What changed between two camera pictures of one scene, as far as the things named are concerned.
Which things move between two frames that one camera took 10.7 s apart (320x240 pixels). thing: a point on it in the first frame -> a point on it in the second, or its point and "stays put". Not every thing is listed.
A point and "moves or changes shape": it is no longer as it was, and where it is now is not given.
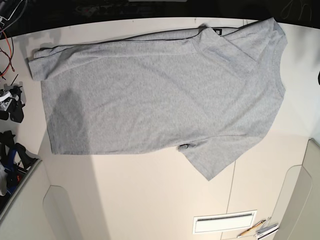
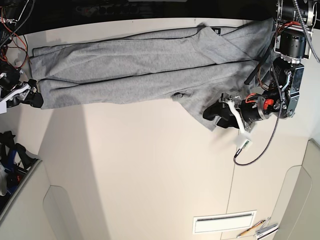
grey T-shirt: (211, 92) moves or changes shape
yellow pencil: (250, 229) stays put
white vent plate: (223, 222) stays put
